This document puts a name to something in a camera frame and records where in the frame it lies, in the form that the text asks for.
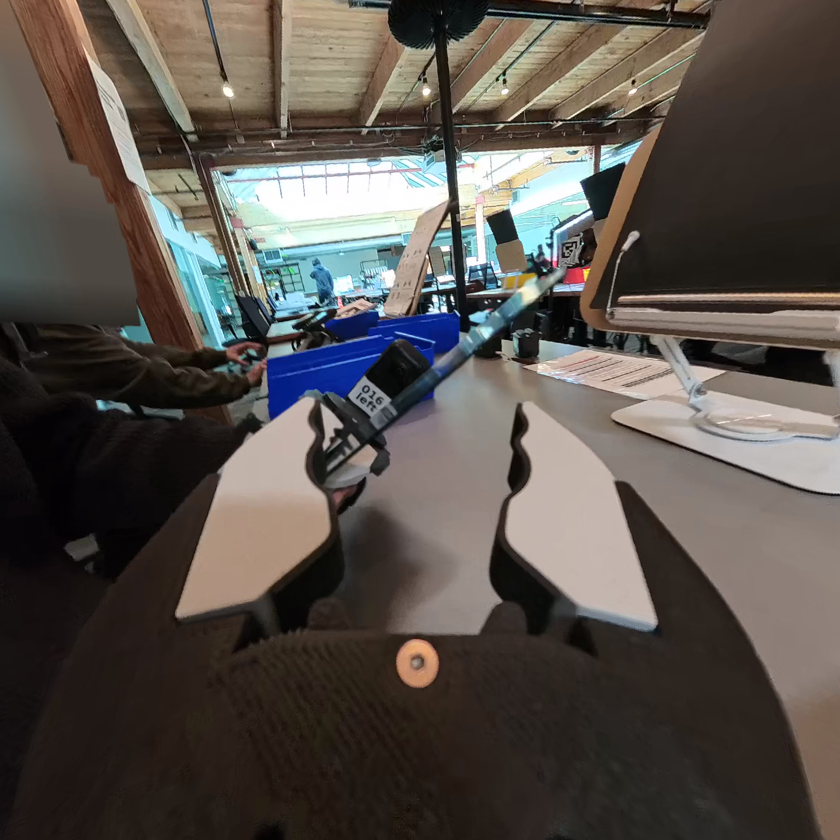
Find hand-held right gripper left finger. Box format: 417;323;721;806
175;397;345;632

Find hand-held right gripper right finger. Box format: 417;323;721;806
489;402;659;632

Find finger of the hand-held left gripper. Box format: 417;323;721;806
322;459;382;491

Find black plate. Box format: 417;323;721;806
371;266;567;439

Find blue bin with tag label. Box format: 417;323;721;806
266;338;435;421

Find person's left forearm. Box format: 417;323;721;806
66;413;263;572

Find plain blue storage bin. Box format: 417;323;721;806
326;310;460;355

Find cardboard sign board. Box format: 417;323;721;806
384;200;454;318

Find black office chair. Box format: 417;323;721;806
236;295;273;342

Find printed paper sheet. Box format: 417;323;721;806
525;348;723;401

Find black support pole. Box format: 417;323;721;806
387;0;490;332

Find white paper notice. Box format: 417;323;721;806
88;42;153;194

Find wooden support beam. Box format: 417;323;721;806
10;0;232;421

